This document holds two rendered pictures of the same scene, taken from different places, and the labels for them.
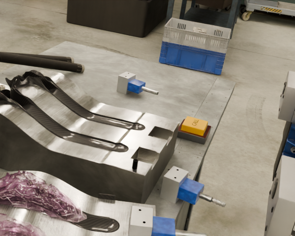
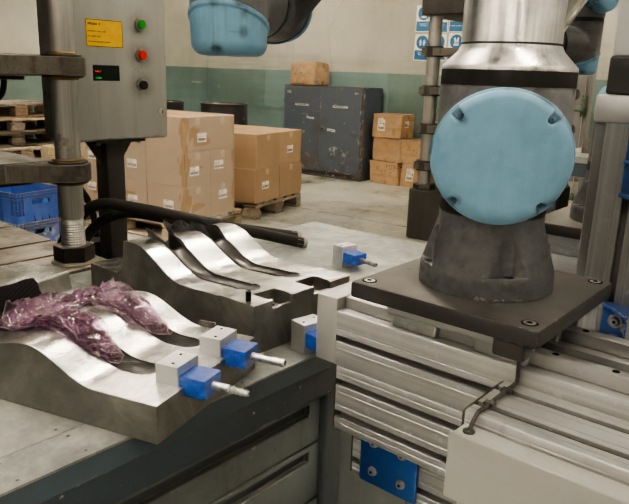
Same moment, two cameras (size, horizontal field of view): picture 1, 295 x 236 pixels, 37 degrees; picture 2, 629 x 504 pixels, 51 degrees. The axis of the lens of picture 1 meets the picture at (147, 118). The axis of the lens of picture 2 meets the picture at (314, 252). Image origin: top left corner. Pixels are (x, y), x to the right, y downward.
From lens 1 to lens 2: 60 cm
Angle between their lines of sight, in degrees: 26
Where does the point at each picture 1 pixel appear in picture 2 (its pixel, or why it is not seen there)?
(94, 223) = (179, 341)
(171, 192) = (299, 340)
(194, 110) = not seen: hidden behind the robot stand
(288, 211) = (328, 310)
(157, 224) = (233, 343)
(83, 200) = (180, 323)
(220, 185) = not seen: hidden behind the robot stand
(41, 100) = (196, 244)
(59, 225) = (133, 330)
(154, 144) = (293, 288)
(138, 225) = (207, 337)
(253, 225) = not seen: outside the picture
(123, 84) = (338, 255)
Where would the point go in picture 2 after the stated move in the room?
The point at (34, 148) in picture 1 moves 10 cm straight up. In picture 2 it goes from (166, 283) to (164, 232)
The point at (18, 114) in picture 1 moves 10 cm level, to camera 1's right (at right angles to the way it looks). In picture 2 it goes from (160, 251) to (202, 258)
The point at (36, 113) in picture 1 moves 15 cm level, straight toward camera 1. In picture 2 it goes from (184, 254) to (153, 275)
